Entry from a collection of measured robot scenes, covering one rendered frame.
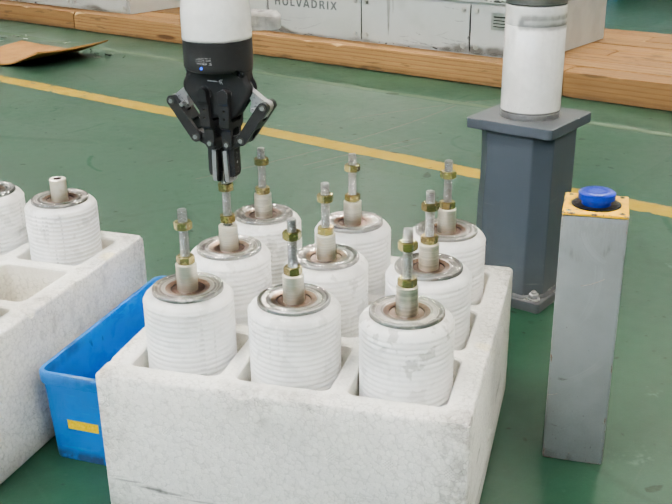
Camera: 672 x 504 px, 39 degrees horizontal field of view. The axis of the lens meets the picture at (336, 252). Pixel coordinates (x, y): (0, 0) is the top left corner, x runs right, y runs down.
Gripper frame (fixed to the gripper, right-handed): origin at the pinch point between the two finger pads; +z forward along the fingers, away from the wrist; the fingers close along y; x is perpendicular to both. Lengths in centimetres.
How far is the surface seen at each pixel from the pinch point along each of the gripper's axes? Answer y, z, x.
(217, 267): 0.9, 10.8, -4.6
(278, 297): 11.3, 10.3, -10.5
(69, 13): -228, 29, 270
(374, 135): -33, 36, 141
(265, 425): 13.1, 20.6, -18.3
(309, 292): 13.9, 10.1, -8.6
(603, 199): 40.6, 2.8, 10.2
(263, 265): 4.6, 11.6, -0.6
